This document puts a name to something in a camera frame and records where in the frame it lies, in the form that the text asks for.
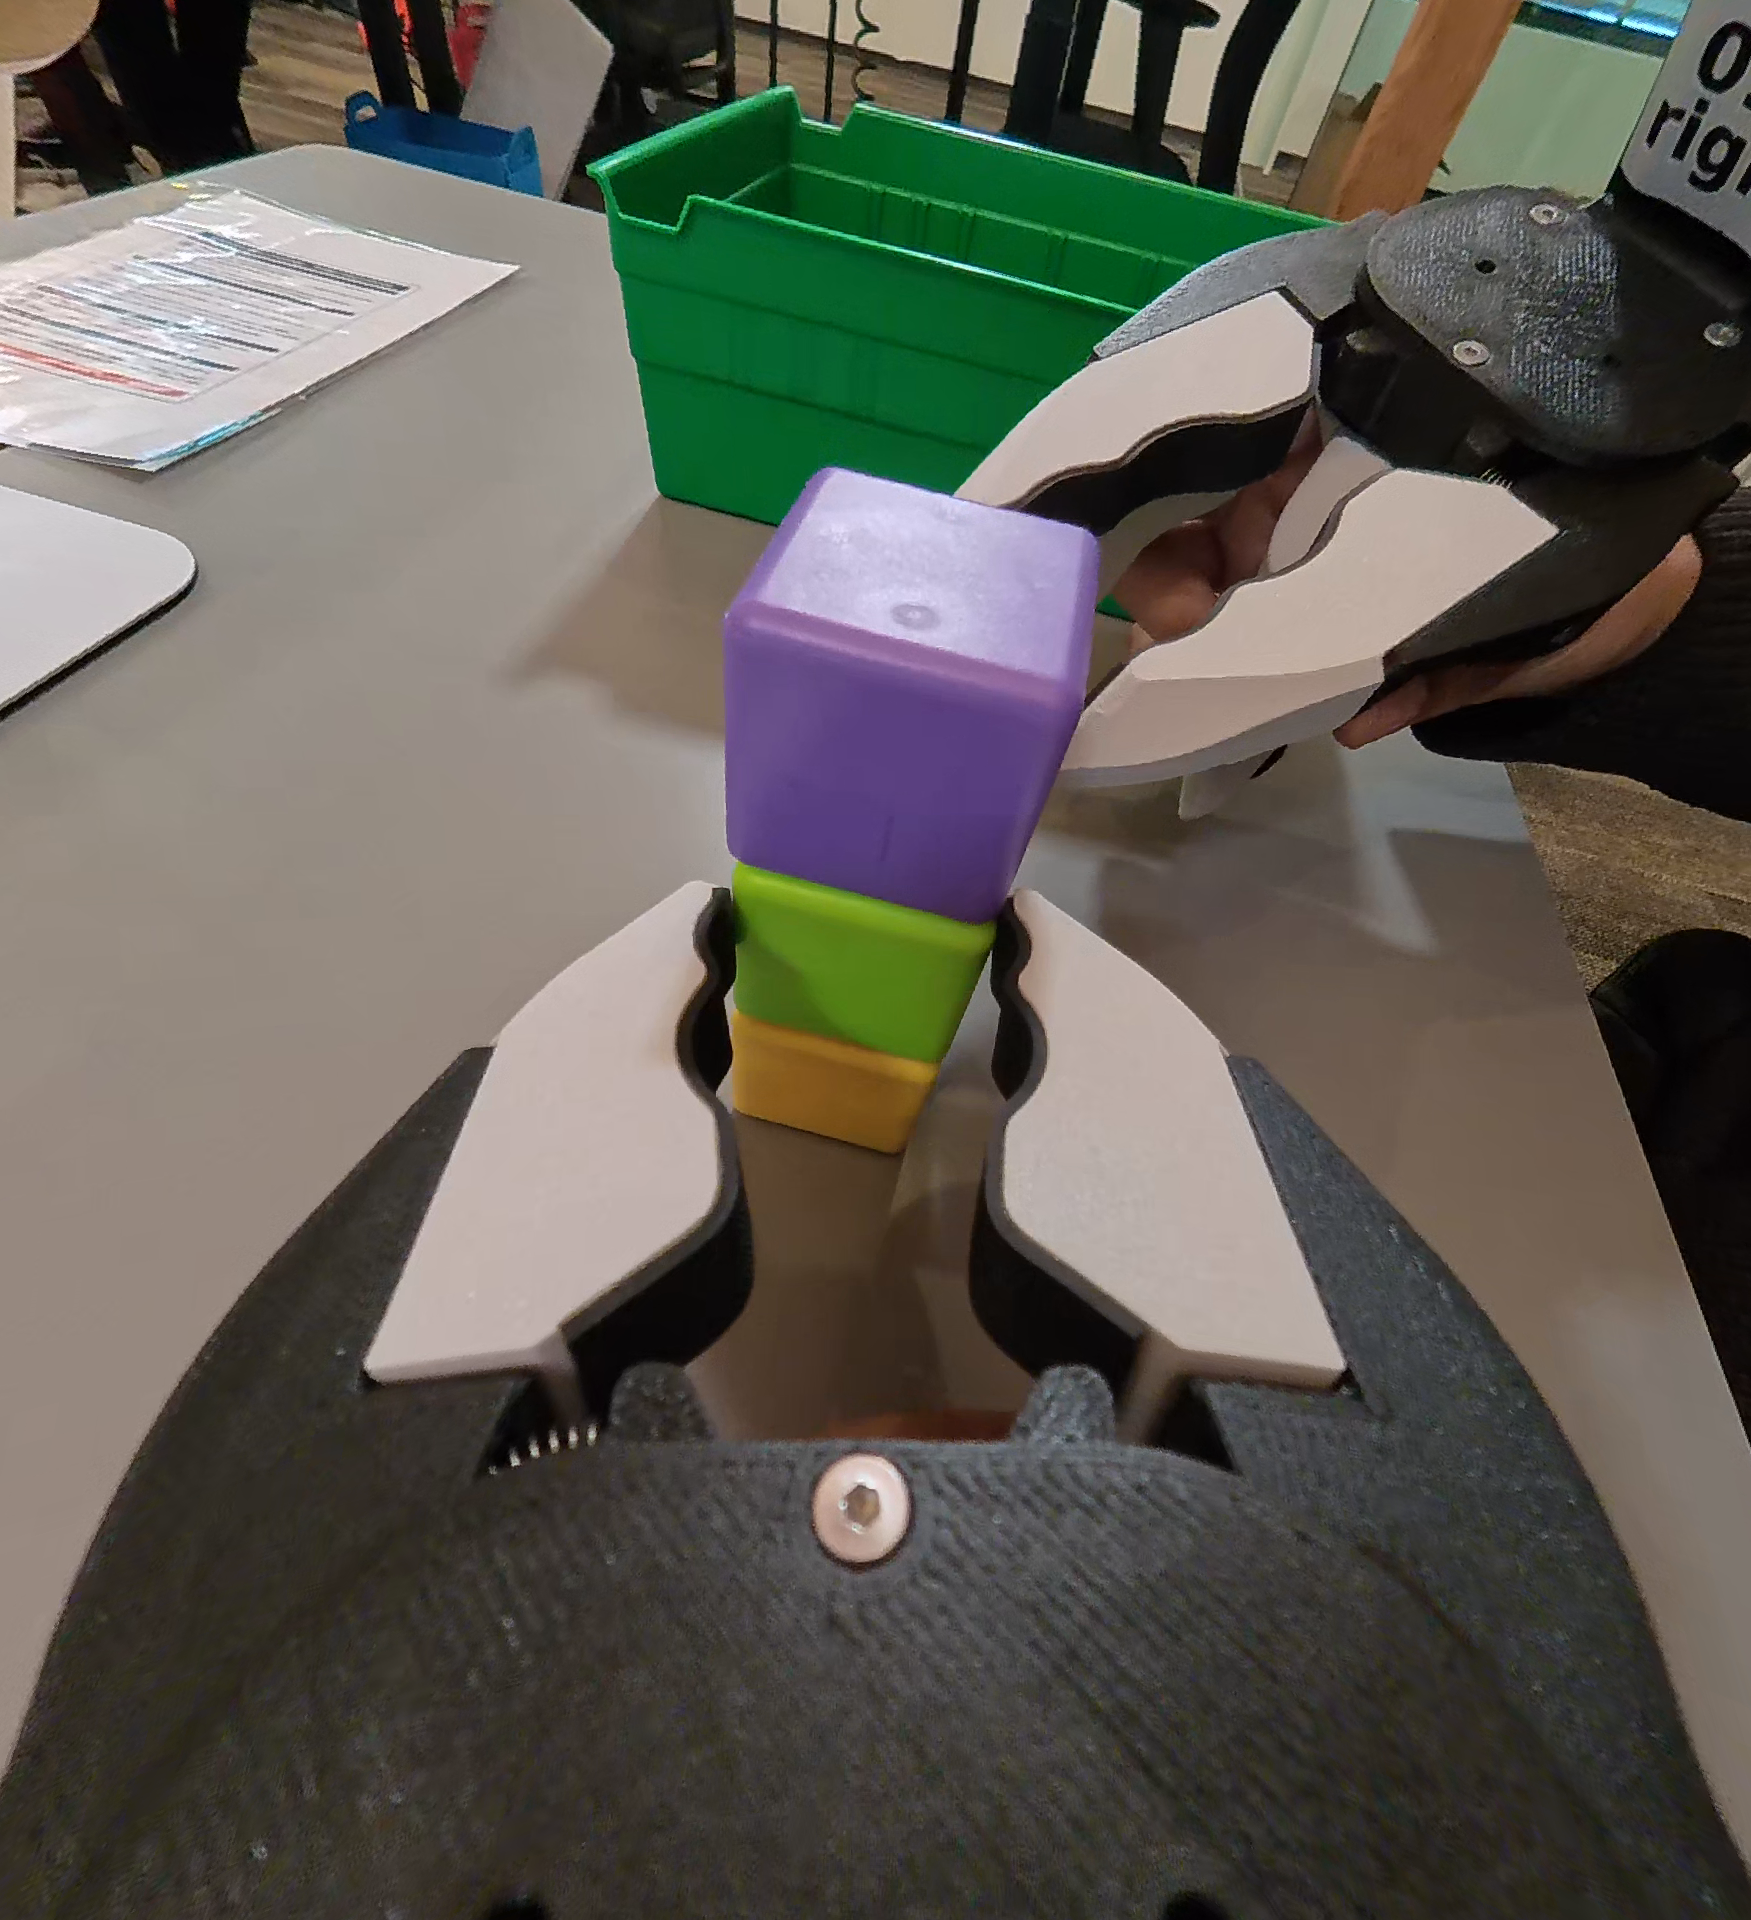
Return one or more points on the person's right forearm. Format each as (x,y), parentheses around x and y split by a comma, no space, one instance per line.
(1716,674)

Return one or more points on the lime green cube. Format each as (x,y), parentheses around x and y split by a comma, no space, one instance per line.
(860,965)

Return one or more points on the person's right hand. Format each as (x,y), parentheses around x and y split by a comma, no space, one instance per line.
(1565,674)

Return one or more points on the laminated paper sheet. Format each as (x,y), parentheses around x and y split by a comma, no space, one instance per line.
(187,316)

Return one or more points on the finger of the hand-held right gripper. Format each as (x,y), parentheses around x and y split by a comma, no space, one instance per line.
(1190,375)
(1341,630)

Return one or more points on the blue plastic bin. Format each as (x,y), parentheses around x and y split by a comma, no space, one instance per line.
(442,143)

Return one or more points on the purple cube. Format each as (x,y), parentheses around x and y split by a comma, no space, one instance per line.
(892,704)

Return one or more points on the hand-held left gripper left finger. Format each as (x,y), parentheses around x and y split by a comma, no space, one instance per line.
(562,1185)

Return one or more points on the grey desk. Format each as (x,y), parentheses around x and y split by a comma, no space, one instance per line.
(290,825)

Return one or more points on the green plastic bin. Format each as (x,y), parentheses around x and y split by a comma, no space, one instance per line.
(846,343)

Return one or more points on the black office chair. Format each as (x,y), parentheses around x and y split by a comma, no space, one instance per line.
(1116,89)

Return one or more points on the wooden pillar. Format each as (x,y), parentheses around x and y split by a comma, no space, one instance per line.
(1416,106)

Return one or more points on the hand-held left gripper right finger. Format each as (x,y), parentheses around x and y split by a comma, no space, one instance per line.
(1160,1185)

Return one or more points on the person's black sweater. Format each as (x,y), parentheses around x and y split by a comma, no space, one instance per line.
(1747,1198)

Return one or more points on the white leaning panel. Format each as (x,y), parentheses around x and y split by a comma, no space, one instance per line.
(543,75)

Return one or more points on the yellow cube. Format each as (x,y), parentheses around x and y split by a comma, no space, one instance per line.
(830,1089)

